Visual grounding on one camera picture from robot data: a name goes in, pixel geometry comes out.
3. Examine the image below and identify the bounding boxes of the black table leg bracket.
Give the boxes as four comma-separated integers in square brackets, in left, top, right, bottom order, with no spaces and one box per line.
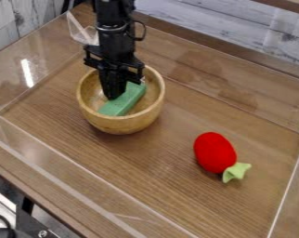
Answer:
[15,196,70,238]

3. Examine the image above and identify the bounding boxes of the light wooden bowl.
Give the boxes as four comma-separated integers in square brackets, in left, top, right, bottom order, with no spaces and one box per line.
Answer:
[78,66,166,135]

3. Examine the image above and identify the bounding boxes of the red plush strawberry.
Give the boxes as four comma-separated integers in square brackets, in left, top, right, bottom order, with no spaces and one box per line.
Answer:
[194,132,252,183]

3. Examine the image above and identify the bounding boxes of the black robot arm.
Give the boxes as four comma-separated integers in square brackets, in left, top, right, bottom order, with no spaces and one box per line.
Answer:
[84,0,147,99]

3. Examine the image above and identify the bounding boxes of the clear acrylic tray wall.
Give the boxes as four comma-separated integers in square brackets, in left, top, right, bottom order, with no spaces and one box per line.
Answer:
[0,114,198,238]

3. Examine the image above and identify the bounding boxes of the black cable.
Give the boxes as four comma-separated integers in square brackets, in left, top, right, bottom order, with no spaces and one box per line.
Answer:
[0,212,18,238]

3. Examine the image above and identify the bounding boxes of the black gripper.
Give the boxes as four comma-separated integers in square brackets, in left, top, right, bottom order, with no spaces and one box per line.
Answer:
[84,24,146,99]

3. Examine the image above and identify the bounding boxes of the green rectangular block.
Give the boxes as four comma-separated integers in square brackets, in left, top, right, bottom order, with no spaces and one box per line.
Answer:
[98,82,147,116]

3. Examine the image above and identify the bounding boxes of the clear acrylic corner bracket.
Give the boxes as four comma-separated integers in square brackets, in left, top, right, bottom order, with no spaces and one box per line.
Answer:
[66,12,99,46]

